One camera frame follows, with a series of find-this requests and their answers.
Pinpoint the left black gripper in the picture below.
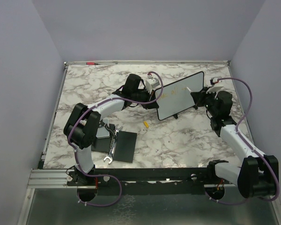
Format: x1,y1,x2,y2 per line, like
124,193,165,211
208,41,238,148
132,86,159,110

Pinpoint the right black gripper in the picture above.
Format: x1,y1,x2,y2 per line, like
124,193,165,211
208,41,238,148
192,86,219,116

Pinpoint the black framed whiteboard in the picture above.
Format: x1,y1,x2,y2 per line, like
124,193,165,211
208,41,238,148
155,71,204,120

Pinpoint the yellow marker cap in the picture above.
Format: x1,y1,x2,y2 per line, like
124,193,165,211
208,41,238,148
143,121,149,128

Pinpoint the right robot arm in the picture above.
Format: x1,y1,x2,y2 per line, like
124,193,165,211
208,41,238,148
191,88,280,199

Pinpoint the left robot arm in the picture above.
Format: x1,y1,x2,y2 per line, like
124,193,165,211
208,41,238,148
63,74,163,186

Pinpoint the silver wrench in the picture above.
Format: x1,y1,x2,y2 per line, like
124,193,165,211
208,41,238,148
104,126,122,165

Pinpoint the black square mat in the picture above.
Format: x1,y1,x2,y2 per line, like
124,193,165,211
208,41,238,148
91,131,137,163

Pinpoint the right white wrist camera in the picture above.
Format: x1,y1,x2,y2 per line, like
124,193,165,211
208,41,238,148
206,77,223,94

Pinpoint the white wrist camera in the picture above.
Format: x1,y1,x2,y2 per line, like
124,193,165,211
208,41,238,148
145,78,160,94
206,77,223,94

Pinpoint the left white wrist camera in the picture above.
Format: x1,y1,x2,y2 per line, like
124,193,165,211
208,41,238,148
145,78,160,94

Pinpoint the red marker on rail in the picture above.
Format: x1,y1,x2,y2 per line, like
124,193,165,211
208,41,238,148
86,62,100,65

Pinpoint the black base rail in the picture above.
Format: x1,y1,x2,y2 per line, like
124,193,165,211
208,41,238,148
37,159,235,196

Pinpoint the aluminium table frame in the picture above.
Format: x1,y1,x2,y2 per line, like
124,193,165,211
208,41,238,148
19,61,281,225

